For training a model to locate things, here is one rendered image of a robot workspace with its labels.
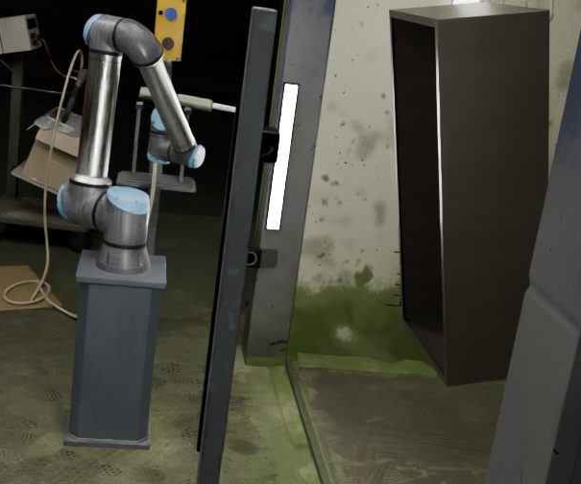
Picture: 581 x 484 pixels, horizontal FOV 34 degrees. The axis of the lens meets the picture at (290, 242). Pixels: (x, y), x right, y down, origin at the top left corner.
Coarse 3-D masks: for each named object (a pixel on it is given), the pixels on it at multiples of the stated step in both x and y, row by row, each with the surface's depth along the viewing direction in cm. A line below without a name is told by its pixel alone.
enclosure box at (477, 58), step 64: (448, 64) 285; (512, 64) 288; (448, 128) 291; (512, 128) 294; (448, 192) 297; (512, 192) 300; (448, 256) 303; (512, 256) 306; (448, 320) 309; (512, 320) 313; (448, 384) 316
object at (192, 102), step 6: (144, 90) 396; (138, 96) 396; (144, 96) 396; (150, 96) 396; (180, 96) 397; (186, 96) 397; (192, 96) 398; (180, 102) 397; (186, 102) 397; (192, 102) 397; (198, 102) 397; (204, 102) 398; (210, 102) 398; (192, 108) 400; (198, 108) 398; (204, 108) 398; (210, 108) 398; (216, 108) 399; (222, 108) 399; (228, 108) 399; (234, 108) 400
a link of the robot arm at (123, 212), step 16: (112, 192) 326; (128, 192) 329; (144, 192) 333; (96, 208) 328; (112, 208) 325; (128, 208) 323; (144, 208) 327; (96, 224) 330; (112, 224) 326; (128, 224) 325; (144, 224) 329; (112, 240) 327; (128, 240) 327; (144, 240) 332
